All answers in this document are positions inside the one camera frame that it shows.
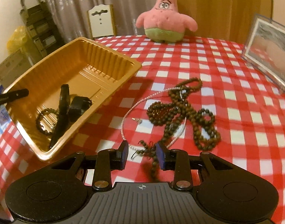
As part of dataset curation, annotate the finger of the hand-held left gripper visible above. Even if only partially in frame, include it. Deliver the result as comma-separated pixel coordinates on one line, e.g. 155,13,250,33
0,89,29,107

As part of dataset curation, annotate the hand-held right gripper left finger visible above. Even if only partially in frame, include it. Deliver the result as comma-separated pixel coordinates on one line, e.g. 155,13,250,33
49,140,129,191

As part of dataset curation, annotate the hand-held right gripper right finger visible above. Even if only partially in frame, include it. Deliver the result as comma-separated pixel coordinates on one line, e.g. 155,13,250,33
156,141,235,190

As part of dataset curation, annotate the short tasselled bead strand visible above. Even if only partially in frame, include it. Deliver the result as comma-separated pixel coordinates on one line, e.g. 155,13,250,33
133,140,162,182

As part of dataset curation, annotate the white pearl necklace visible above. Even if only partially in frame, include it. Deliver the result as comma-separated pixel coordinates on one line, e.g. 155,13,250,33
121,86,188,151

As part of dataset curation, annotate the dark bead bracelet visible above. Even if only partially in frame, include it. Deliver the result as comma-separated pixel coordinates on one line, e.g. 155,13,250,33
36,107,60,135

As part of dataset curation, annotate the long wooden bead necklace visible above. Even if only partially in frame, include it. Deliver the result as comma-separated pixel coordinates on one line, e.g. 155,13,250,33
165,77,221,151

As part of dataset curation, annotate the reddish bead bracelet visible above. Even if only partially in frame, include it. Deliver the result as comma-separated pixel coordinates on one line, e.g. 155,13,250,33
147,101,178,126

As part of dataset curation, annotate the black clip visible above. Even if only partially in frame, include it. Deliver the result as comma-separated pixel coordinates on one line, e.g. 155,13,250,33
68,96,93,123

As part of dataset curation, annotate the gold plastic tray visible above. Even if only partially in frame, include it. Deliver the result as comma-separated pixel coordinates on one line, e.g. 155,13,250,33
3,37,142,161

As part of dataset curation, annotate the large cardboard box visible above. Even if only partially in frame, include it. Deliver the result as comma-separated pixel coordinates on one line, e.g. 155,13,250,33
0,50,32,89

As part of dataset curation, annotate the yellow plastic bag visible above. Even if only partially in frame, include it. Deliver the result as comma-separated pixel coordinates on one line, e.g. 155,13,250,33
7,26,29,54

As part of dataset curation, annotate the dark folding step ladder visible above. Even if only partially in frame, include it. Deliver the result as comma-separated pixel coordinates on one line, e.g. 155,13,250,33
19,0,64,61

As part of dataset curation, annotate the red checkered tablecloth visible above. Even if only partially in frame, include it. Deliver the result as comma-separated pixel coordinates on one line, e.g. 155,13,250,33
0,35,285,215

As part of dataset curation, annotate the grey patterned curtain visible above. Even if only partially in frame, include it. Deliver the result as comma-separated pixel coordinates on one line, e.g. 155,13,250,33
41,0,160,42

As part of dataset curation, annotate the white wooden chair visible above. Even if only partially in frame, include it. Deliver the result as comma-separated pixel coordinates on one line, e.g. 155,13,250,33
87,4,117,40

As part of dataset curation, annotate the pink starfish plush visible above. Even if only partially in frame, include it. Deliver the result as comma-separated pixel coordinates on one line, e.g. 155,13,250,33
135,0,198,43

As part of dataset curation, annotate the ochre curtain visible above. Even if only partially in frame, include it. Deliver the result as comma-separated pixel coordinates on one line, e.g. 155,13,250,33
156,0,273,45

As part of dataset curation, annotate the sand art picture frame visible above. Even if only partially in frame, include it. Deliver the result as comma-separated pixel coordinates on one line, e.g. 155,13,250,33
241,13,285,97

